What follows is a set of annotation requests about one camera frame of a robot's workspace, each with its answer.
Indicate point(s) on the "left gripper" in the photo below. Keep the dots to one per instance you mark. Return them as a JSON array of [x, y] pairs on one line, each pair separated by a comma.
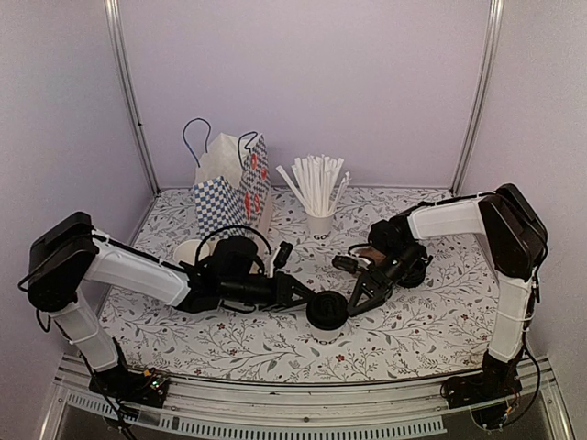
[[282, 290]]

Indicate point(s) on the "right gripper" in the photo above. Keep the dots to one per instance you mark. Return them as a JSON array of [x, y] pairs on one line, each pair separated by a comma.
[[368, 285]]

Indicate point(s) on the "black plastic cup lid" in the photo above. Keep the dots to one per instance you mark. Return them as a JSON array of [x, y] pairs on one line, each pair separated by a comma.
[[327, 310]]

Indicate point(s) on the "white paper coffee cup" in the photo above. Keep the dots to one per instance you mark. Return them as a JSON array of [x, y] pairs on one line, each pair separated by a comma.
[[326, 337]]

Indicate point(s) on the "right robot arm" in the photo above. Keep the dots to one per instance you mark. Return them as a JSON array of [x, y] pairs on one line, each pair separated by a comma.
[[518, 243]]

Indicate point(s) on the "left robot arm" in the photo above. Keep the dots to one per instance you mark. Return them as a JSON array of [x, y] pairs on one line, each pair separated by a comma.
[[73, 252]]

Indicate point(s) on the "checkered paper takeout bag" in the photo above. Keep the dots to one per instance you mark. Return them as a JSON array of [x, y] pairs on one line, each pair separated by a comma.
[[232, 185]]

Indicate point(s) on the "brown cardboard cup carrier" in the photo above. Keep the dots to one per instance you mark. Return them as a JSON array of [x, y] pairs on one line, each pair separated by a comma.
[[369, 255]]

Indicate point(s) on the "floral table mat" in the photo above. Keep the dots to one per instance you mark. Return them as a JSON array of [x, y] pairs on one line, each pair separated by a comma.
[[442, 326]]

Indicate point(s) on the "stack of black lids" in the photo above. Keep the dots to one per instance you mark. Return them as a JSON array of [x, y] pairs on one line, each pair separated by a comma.
[[416, 274]]

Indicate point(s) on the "white cup holding straws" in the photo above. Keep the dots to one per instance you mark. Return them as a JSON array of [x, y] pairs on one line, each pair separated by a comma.
[[319, 227]]

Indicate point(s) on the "stack of white paper cups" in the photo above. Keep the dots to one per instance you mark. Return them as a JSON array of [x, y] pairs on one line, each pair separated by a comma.
[[190, 252]]

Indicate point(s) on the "bundle of white wrapped straws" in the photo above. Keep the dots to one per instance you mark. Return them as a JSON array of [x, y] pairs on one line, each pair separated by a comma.
[[318, 183]]

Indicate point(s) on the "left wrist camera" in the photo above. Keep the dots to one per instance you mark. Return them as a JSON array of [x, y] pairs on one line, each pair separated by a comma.
[[279, 257]]

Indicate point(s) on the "front aluminium rail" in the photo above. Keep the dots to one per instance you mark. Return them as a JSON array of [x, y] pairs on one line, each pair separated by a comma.
[[204, 408]]

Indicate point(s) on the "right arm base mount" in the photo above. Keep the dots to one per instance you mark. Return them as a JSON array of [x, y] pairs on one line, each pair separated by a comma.
[[481, 389]]

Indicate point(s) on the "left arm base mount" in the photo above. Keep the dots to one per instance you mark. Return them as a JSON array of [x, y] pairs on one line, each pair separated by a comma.
[[148, 387]]

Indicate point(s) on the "right aluminium frame post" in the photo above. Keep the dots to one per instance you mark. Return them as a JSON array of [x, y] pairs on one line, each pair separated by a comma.
[[489, 52]]

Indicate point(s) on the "aluminium frame post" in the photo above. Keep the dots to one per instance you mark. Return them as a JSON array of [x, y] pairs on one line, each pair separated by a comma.
[[114, 23], [489, 52]]

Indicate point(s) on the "left aluminium frame post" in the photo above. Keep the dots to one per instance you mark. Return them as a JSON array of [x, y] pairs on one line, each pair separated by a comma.
[[114, 23]]

